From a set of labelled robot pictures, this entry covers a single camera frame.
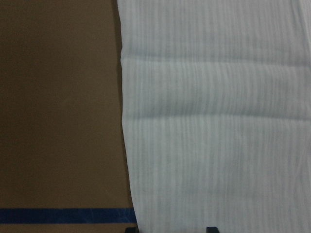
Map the light blue button-up shirt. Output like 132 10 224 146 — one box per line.
118 0 311 233

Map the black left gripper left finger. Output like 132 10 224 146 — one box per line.
124 227 139 233

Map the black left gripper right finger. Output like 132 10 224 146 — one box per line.
206 227 218 233

